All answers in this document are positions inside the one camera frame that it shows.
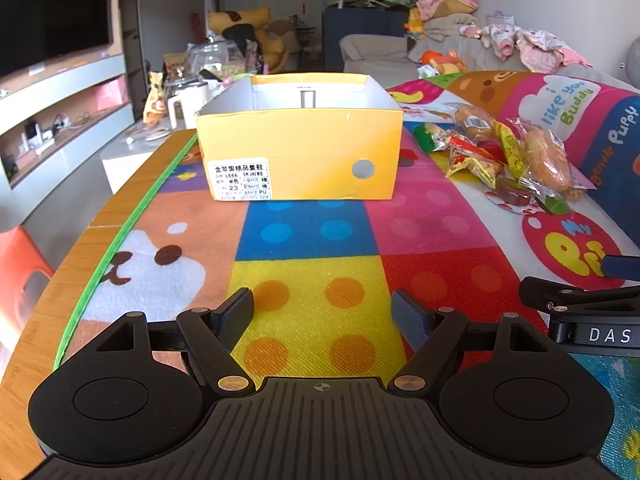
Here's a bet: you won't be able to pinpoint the white coffee table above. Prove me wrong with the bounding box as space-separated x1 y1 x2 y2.
100 127 201 196

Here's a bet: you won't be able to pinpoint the grey television cabinet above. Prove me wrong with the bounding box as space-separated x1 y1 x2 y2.
0 52 136 233

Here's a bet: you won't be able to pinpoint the pink snack packet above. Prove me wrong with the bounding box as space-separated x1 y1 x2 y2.
567 167 598 191

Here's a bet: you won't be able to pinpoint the clear bag of beans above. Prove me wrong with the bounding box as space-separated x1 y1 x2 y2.
517 119 576 196

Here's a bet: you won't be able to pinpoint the orange plush toy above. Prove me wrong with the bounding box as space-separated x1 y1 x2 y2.
417 50 468 78

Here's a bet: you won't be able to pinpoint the clear bread packet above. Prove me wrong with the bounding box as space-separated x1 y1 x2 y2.
442 102 497 142

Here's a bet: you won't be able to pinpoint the orange plastic stool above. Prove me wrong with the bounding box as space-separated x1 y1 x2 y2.
0 226 55 351

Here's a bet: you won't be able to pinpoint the red peanut snack packet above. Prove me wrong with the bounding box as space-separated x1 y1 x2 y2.
445 135 505 190

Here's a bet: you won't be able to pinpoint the yellow plush chair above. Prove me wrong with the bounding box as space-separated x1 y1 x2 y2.
207 6 296 73

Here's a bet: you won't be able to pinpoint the green jelly packet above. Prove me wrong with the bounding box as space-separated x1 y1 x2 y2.
537 194 573 216

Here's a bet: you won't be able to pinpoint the brown snack bag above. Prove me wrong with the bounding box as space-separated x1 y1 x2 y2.
162 52 191 83

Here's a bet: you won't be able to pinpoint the yellow cardboard shoe box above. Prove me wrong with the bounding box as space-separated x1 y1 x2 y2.
196 74 404 202

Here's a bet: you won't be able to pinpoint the round lollipop packet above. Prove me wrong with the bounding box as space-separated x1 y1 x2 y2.
484 180 543 217

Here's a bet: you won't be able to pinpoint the pink baby clothes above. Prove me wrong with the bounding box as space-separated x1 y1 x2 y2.
460 10 596 73

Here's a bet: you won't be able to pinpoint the grey sofa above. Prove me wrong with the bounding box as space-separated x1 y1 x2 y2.
340 10 640 91

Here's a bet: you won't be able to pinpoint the yellow candy packet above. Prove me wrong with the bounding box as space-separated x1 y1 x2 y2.
494 120 530 177

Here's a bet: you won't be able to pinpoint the grey ball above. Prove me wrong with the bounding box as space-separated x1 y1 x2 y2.
622 35 640 91

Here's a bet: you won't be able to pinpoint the dark blue cabinet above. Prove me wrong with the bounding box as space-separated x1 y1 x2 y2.
322 7 416 73

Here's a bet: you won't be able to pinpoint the pile of folded blankets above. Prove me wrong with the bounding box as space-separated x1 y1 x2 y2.
407 0 481 41

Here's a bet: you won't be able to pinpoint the yellow cartoon snack bag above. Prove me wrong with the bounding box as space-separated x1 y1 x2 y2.
143 71 167 123

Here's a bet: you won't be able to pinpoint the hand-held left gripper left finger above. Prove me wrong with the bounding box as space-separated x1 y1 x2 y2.
95 287 257 398

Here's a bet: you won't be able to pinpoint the colourful printed play mat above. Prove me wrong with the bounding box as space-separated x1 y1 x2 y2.
52 69 640 480

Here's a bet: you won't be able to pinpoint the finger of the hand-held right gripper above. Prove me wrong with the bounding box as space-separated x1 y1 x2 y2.
600 255 640 279
519 276 640 313

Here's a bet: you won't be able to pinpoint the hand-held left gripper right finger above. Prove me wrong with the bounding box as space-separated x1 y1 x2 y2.
391 289 551 401

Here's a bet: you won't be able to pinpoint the white kettle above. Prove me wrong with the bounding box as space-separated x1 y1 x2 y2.
167 82 211 131

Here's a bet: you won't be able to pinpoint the black television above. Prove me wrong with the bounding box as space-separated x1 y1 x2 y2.
0 0 112 78

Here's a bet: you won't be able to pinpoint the large glass jar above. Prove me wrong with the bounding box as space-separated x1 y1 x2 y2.
187 42 251 81

